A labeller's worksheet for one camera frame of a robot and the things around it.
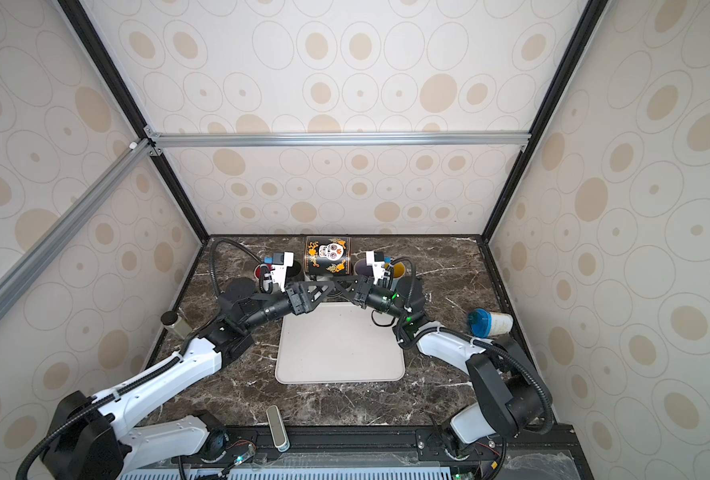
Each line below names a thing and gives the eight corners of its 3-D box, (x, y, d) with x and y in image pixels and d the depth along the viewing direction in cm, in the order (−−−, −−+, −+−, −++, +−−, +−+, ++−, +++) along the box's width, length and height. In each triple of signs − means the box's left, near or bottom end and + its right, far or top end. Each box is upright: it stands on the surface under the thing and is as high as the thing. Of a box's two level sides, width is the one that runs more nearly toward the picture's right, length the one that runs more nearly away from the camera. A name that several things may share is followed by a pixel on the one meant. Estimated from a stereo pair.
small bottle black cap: (173, 331, 96) (158, 316, 89) (183, 322, 98) (169, 307, 91) (186, 341, 94) (172, 327, 87) (196, 331, 96) (183, 317, 89)
